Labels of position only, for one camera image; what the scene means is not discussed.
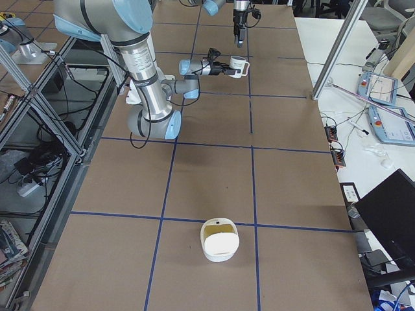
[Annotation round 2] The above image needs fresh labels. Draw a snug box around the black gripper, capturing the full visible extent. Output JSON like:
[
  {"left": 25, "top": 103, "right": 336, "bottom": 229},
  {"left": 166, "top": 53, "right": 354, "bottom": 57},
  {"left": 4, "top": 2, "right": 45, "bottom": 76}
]
[
  {"left": 233, "top": 9, "right": 248, "bottom": 48},
  {"left": 207, "top": 62, "right": 241, "bottom": 78}
]

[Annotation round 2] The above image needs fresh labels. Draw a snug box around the white mug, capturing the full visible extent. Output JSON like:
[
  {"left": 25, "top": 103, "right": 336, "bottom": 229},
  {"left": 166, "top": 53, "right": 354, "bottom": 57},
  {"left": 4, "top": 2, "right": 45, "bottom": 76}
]
[{"left": 229, "top": 55, "right": 250, "bottom": 78}]

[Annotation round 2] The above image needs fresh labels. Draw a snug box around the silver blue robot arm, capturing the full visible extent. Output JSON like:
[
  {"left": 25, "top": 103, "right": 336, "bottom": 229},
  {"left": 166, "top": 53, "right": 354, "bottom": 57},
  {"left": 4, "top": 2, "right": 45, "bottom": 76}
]
[
  {"left": 179, "top": 0, "right": 255, "bottom": 48},
  {"left": 54, "top": 1, "right": 241, "bottom": 140}
]

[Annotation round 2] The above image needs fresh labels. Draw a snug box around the upper orange circuit board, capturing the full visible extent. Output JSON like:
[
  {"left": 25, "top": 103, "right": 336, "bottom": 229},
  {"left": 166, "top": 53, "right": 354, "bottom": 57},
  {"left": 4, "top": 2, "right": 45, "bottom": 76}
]
[{"left": 324, "top": 125, "right": 338, "bottom": 143}]

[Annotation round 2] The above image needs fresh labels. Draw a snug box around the orange circuit board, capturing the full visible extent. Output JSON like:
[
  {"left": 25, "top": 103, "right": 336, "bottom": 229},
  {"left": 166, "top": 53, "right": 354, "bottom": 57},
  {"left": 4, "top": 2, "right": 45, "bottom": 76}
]
[
  {"left": 324, "top": 125, "right": 338, "bottom": 143},
  {"left": 330, "top": 148, "right": 346, "bottom": 170}
]

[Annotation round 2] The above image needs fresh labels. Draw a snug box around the black marker pen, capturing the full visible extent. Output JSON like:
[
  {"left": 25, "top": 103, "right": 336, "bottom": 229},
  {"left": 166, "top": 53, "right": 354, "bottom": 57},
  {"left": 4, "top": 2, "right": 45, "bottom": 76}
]
[{"left": 347, "top": 120, "right": 370, "bottom": 135}]

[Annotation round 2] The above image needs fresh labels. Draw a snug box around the lower orange circuit board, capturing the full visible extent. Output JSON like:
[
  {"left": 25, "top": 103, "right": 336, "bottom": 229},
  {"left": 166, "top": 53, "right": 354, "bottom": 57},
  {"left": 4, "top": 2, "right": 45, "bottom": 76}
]
[{"left": 330, "top": 148, "right": 346, "bottom": 170}]

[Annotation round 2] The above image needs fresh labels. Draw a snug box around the upper blue teach pendant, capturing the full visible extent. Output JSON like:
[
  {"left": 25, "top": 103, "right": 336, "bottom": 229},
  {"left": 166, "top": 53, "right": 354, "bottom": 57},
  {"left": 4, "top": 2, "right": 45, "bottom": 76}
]
[{"left": 357, "top": 72, "right": 398, "bottom": 106}]

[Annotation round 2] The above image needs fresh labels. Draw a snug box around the blue teach pendant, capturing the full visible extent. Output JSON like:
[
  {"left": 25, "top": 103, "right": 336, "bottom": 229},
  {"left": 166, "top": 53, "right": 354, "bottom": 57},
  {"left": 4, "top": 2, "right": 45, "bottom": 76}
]
[
  {"left": 357, "top": 72, "right": 398, "bottom": 106},
  {"left": 368, "top": 106, "right": 414, "bottom": 146}
]

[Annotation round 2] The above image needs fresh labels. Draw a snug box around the white lidded container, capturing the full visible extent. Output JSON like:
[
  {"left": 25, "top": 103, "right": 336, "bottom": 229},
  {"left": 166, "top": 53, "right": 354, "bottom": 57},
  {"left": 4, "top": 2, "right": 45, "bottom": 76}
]
[{"left": 200, "top": 218, "right": 240, "bottom": 262}]

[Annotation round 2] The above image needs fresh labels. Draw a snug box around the lower blue teach pendant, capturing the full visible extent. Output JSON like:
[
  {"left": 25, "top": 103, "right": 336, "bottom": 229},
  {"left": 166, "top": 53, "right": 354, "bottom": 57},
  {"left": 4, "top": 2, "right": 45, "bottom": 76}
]
[{"left": 368, "top": 106, "right": 414, "bottom": 146}]

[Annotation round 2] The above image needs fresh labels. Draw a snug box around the thin metal rod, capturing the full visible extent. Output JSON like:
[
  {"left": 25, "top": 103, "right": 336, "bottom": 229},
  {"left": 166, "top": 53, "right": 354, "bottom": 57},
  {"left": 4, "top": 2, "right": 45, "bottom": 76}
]
[{"left": 326, "top": 81, "right": 415, "bottom": 126}]

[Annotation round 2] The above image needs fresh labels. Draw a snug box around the black laptop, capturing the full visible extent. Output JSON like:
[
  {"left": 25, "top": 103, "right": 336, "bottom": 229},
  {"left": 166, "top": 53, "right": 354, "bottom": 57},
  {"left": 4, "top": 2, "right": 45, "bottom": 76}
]
[{"left": 355, "top": 168, "right": 414, "bottom": 269}]

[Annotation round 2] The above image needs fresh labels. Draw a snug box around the white power strip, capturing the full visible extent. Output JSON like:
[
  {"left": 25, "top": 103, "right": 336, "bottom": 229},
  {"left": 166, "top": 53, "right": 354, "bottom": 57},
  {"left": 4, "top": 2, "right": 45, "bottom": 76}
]
[{"left": 17, "top": 181, "right": 43, "bottom": 198}]

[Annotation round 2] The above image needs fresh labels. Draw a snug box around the stack of books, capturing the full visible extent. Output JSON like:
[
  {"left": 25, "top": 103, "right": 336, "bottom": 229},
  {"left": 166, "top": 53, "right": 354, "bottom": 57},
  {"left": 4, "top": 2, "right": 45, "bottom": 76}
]
[{"left": 1, "top": 219, "right": 29, "bottom": 290}]

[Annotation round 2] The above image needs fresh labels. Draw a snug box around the aluminium frame post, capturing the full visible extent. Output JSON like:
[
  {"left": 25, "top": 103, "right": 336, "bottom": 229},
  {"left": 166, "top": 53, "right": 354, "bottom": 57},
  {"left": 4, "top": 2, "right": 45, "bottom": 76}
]
[{"left": 311, "top": 0, "right": 368, "bottom": 100}]

